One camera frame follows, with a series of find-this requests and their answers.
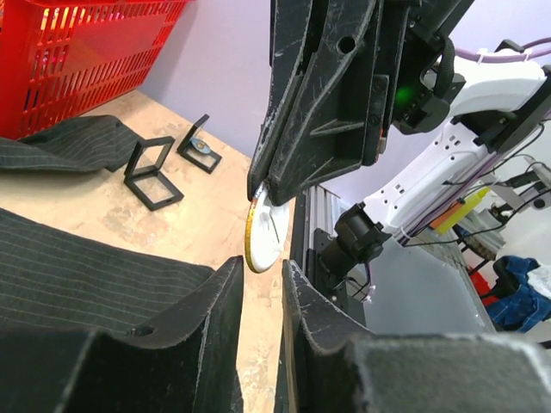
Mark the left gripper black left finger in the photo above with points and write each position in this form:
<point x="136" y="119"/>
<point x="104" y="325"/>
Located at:
<point x="182" y="360"/>

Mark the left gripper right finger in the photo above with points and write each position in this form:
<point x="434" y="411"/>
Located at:
<point x="334" y="364"/>

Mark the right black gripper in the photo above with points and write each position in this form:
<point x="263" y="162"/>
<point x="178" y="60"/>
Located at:
<point x="342" y="72"/>

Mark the round white yellow brooch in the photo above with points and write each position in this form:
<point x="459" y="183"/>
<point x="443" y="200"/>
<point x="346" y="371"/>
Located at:
<point x="266" y="229"/>

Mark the black pinstriped button shirt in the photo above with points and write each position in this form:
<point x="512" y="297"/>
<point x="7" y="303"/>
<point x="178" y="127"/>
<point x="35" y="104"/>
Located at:
<point x="51" y="278"/>

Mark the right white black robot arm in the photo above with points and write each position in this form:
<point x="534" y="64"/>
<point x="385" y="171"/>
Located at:
<point x="499" y="99"/>

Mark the black framed brooch card right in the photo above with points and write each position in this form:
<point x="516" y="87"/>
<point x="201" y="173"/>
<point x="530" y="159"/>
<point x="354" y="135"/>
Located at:
<point x="197" y="151"/>

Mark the black framed brooch card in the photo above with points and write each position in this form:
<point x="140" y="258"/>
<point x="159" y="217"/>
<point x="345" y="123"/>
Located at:
<point x="197" y="151"/>
<point x="145" y="164"/>

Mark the black framed brooch card left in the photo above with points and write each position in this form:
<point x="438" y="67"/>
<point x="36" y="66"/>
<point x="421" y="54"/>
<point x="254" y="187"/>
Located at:
<point x="145" y="164"/>

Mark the yellow green marker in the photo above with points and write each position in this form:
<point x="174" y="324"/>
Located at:
<point x="458" y="211"/>

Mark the blue cloth in background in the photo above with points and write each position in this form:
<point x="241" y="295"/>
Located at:
<point x="526" y="307"/>

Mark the red plastic shopping basket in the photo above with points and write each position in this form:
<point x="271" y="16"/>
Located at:
<point x="60" y="59"/>

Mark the aluminium frame rail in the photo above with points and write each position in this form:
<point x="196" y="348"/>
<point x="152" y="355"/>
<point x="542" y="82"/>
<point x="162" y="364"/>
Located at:
<point x="315" y="214"/>

